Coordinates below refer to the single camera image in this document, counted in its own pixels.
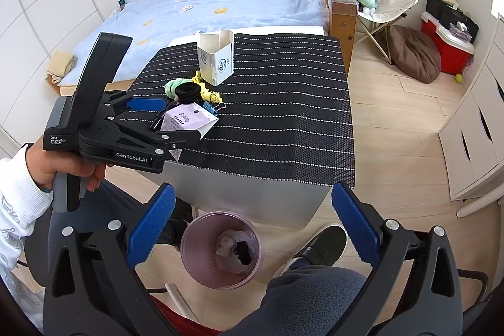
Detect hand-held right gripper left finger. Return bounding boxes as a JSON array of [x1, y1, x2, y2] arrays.
[[43, 182, 190, 336]]

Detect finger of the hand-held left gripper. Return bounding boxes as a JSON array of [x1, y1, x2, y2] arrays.
[[112, 122, 189, 164], [103, 90, 170, 117]]

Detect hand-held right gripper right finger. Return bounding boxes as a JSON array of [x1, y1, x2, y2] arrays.
[[331, 180, 463, 336]]

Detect green and cream pipe cleaner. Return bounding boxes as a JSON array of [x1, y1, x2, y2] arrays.
[[164, 78, 186, 100]]

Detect purple and white carton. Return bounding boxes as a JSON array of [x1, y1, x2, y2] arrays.
[[159, 102, 219, 162]]

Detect pink trash bin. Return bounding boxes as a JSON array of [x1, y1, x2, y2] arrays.
[[180, 212, 262, 290]]

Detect white paper carton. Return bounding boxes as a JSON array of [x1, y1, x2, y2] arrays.
[[197, 30, 234, 87]]

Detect person's left forearm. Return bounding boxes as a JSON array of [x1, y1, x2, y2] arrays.
[[0, 157, 54, 282]]

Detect person's left hand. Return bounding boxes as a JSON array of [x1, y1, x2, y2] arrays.
[[24, 142, 106, 193]]

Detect black left shoe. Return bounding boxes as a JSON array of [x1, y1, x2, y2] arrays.
[[157, 198, 194, 247]]

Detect black shoe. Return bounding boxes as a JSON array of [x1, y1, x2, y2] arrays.
[[283, 224, 348, 274], [157, 198, 194, 247]]

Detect black right shoe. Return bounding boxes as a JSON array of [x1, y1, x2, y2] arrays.
[[283, 224, 348, 274]]

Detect folded beige cloth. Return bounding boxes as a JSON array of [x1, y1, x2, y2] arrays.
[[47, 50, 75, 85]]

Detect crumpled white tissue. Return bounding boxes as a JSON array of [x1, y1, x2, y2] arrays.
[[216, 229, 256, 266]]

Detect person's right leg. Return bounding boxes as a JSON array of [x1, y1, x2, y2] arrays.
[[232, 257, 369, 336]]

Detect white wardrobe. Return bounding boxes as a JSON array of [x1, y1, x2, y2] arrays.
[[0, 0, 119, 148]]

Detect blue printed blanket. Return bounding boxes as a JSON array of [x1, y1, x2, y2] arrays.
[[59, 0, 329, 85]]

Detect black striped table mat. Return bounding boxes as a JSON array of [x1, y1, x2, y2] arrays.
[[104, 33, 355, 189]]

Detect white drawer cabinet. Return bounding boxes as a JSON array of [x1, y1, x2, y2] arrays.
[[439, 17, 504, 201]]

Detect brown cushion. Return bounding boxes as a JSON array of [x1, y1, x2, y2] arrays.
[[390, 25, 441, 84]]

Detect red cooler box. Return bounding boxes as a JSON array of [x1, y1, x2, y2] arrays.
[[421, 11, 475, 75]]

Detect clear corner guard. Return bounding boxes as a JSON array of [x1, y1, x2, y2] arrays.
[[329, 0, 360, 17]]

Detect black storage bag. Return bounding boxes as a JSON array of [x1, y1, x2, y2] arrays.
[[426, 0, 479, 41]]

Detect black tape ring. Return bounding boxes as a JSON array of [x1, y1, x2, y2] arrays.
[[174, 83, 201, 103]]

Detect wooden bed frame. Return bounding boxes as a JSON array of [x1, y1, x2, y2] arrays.
[[311, 0, 357, 81]]

